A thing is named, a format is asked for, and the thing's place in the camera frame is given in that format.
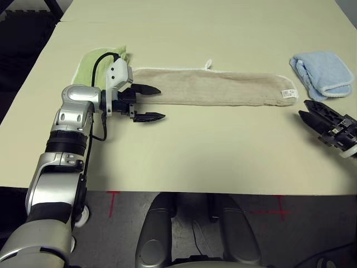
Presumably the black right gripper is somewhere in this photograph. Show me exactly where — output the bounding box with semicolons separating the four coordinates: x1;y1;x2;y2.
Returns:
298;100;357;153

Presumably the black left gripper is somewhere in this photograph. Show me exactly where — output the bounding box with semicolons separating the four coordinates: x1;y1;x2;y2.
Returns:
112;83;167;123

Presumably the beige towel with white trim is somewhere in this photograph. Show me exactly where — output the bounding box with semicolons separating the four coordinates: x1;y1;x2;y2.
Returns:
131;58;298;107

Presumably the light blue folded towel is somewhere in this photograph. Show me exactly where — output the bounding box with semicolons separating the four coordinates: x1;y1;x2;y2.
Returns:
289;50;354;102

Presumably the green folded towel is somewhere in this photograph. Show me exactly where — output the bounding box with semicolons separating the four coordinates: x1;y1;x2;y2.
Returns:
71;44;133;86

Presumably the grey robot left leg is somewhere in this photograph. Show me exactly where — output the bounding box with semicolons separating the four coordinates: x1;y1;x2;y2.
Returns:
136;194;177;268

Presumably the white round floor caster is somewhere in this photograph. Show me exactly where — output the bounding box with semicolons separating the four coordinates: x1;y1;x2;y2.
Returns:
74;205;90;227

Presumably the black foam floor mat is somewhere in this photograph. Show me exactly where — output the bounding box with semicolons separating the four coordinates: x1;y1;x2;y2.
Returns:
0;9;61;123

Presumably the grey robot waist housing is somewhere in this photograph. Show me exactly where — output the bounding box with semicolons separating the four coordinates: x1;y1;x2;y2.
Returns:
167;258;268;268

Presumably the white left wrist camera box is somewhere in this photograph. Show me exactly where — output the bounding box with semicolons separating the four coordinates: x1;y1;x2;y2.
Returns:
103;57;134;117

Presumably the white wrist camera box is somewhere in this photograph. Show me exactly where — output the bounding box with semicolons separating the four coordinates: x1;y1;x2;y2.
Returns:
103;57;134;117
340;147;357;161

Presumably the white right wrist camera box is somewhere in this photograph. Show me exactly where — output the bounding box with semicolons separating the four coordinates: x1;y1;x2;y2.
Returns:
340;147;357;161

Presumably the black left wrist camera cable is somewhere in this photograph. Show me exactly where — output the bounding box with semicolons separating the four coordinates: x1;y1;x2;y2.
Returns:
90;51;121;142

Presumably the black post under table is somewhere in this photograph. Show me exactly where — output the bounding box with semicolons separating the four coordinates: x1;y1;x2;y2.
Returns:
208;195;221;223

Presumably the black metal frame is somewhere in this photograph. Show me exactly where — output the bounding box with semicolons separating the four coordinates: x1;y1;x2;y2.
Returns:
41;0;62;22

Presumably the thin black floor cable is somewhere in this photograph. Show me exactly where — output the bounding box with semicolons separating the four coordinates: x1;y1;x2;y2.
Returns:
191;220;204;256

